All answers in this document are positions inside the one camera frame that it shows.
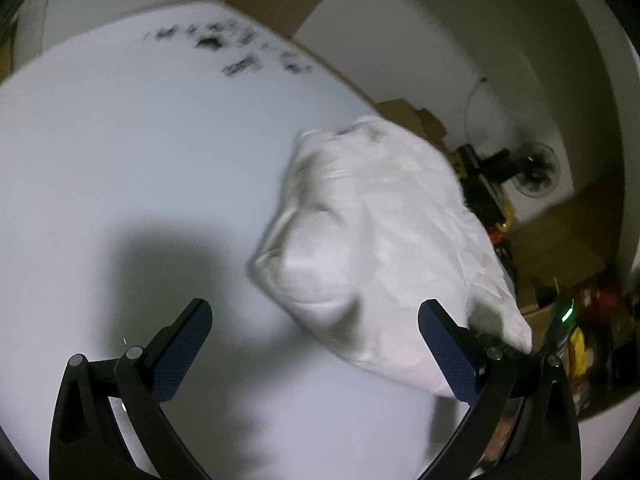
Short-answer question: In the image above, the black standing fan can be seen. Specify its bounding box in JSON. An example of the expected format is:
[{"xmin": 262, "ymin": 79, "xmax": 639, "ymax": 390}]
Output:
[{"xmin": 515, "ymin": 141, "xmax": 559, "ymax": 197}]

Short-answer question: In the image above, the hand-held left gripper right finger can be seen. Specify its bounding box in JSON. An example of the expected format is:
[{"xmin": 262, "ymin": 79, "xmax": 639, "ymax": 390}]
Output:
[{"xmin": 417, "ymin": 299, "xmax": 583, "ymax": 480}]

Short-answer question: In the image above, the black box with yellow print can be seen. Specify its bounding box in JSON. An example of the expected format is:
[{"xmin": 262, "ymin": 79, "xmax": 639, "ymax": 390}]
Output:
[{"xmin": 452, "ymin": 144, "xmax": 501, "ymax": 221}]

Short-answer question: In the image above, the white puffer jacket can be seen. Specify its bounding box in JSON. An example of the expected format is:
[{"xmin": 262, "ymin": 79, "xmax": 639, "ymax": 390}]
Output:
[{"xmin": 247, "ymin": 115, "xmax": 533, "ymax": 401}]

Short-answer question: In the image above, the small open cardboard box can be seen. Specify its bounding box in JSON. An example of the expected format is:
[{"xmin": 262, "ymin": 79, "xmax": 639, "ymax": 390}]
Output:
[{"xmin": 417, "ymin": 108, "xmax": 451, "ymax": 147}]

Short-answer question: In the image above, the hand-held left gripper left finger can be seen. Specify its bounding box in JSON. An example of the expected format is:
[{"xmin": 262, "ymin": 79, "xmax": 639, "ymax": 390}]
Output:
[{"xmin": 48, "ymin": 298, "xmax": 213, "ymax": 480}]

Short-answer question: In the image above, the black speaker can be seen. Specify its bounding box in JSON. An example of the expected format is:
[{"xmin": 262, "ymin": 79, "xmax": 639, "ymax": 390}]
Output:
[{"xmin": 482, "ymin": 152, "xmax": 517, "ymax": 181}]

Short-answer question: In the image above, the yellow plastic bag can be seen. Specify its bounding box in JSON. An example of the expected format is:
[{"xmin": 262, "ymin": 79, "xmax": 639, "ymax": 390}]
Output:
[{"xmin": 497, "ymin": 202, "xmax": 517, "ymax": 233}]

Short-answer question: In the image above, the large open cardboard box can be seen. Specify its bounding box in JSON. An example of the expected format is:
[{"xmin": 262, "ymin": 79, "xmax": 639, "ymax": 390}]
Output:
[{"xmin": 375, "ymin": 100, "xmax": 426, "ymax": 136}]

